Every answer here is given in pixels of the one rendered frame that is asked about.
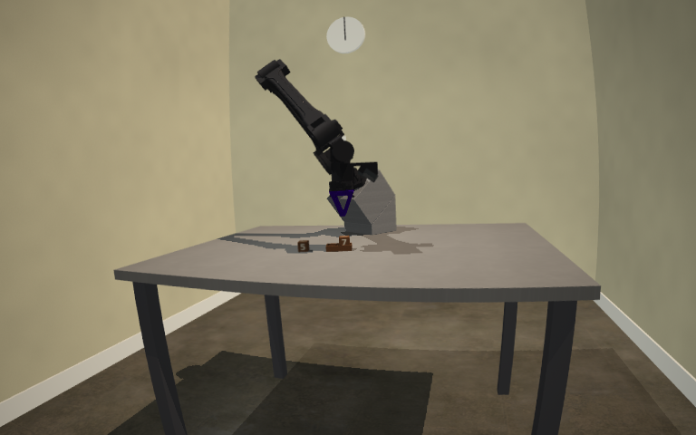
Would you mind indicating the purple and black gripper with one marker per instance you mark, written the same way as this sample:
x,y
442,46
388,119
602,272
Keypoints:
x,y
340,189

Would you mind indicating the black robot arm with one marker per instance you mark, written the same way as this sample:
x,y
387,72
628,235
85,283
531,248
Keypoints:
x,y
273,76

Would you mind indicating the brown wooden tray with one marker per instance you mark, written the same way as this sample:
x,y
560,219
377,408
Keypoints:
x,y
335,247

